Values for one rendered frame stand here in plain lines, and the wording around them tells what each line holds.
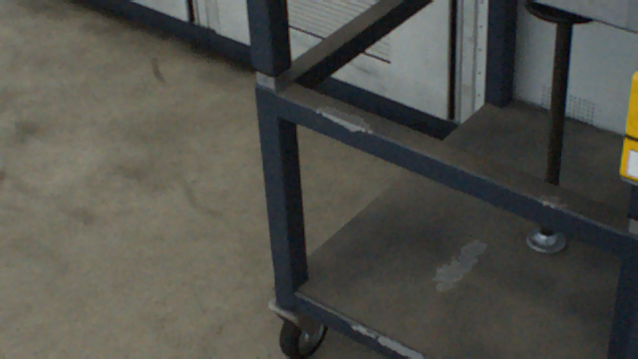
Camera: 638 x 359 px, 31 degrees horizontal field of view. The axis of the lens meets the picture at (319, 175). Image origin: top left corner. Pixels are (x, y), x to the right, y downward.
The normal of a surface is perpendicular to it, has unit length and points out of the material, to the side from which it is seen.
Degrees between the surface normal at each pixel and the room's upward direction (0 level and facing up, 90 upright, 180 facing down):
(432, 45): 90
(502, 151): 0
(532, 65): 90
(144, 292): 0
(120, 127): 0
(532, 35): 90
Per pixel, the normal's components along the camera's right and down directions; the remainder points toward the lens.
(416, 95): -0.62, 0.50
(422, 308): -0.05, -0.80
